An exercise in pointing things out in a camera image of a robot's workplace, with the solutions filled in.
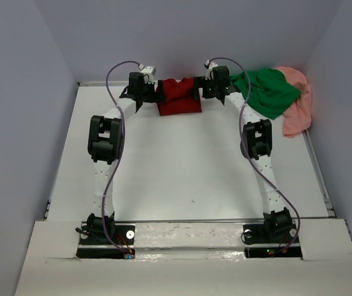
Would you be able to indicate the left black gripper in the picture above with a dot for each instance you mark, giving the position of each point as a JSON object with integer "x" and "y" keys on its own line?
{"x": 159, "y": 96}

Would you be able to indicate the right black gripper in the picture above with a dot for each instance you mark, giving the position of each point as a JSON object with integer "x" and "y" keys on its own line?
{"x": 200, "y": 82}

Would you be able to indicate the red t shirt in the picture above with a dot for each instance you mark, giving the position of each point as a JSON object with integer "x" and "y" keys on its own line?
{"x": 179, "y": 98}

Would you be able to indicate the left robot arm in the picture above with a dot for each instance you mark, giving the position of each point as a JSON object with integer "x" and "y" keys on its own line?
{"x": 106, "y": 139}

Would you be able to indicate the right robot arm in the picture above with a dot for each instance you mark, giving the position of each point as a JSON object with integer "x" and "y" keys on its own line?
{"x": 277, "y": 226}

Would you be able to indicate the green t shirt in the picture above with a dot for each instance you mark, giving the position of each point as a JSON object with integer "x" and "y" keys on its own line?
{"x": 266, "y": 91}

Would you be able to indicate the pink t shirt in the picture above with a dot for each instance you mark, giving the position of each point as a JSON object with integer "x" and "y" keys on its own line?
{"x": 297, "y": 117}

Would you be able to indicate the white front cover board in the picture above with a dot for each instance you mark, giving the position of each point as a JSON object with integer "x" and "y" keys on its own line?
{"x": 188, "y": 259}

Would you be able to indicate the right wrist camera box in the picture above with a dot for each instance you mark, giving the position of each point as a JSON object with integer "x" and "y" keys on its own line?
{"x": 210, "y": 65}

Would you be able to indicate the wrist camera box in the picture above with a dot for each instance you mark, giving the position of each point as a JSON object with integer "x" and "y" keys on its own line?
{"x": 210, "y": 65}
{"x": 148, "y": 73}

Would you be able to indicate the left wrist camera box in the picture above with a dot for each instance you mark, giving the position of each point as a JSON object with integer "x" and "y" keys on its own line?
{"x": 148, "y": 73}

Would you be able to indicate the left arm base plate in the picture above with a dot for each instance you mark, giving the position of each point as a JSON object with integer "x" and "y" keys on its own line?
{"x": 95, "y": 245}

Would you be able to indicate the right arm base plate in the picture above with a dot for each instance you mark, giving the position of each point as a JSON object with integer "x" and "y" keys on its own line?
{"x": 259, "y": 245}

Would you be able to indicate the aluminium right table rail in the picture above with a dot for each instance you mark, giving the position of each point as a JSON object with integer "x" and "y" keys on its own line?
{"x": 319, "y": 175}

